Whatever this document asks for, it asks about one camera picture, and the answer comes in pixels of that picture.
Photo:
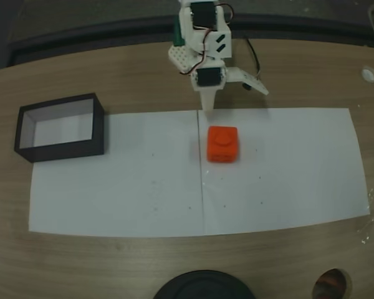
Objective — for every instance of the white paper sheet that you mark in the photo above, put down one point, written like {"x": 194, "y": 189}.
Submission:
{"x": 283, "y": 187}
{"x": 118, "y": 187}

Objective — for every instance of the dark brown open box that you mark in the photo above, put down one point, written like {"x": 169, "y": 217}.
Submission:
{"x": 62, "y": 152}

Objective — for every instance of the orange cube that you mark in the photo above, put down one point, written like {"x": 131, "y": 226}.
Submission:
{"x": 222, "y": 144}

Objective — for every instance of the green clamp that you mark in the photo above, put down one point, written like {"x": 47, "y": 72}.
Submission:
{"x": 178, "y": 34}

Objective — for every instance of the small white round cap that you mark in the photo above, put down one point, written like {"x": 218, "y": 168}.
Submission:
{"x": 368, "y": 74}

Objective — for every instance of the black round object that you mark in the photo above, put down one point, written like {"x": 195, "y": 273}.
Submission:
{"x": 204, "y": 286}

